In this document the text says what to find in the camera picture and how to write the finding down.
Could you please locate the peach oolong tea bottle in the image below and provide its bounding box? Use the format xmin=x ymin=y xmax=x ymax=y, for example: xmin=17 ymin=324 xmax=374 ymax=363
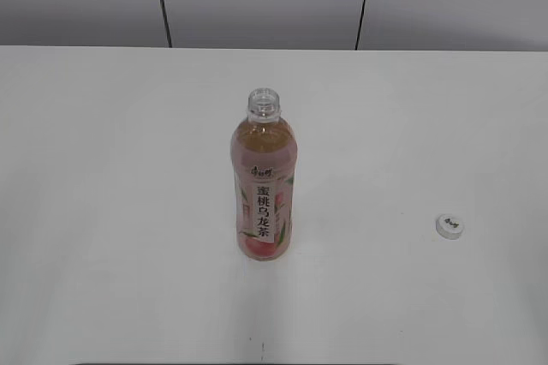
xmin=230 ymin=87 xmax=297 ymax=260

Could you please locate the white bottle cap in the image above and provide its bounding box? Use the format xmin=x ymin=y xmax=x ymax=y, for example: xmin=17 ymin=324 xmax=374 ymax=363
xmin=436 ymin=214 xmax=465 ymax=240

